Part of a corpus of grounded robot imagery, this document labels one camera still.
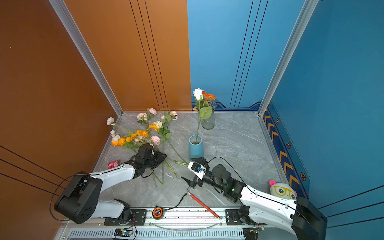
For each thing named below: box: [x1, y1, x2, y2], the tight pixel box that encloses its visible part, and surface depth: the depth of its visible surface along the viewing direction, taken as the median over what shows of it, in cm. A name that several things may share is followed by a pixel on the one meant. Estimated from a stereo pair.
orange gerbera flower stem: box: [195, 91, 216, 144], surface depth 77 cm
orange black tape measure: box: [152, 206, 164, 220], surface depth 74 cm
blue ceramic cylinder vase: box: [188, 134, 204, 161], surface depth 82 cm
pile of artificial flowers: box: [106, 108, 189, 188], surface depth 101 cm
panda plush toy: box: [269, 180, 298, 200], surface depth 77 cm
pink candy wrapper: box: [107, 159, 121, 170], surface depth 93 cm
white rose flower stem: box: [193, 88, 204, 144], surface depth 71 cm
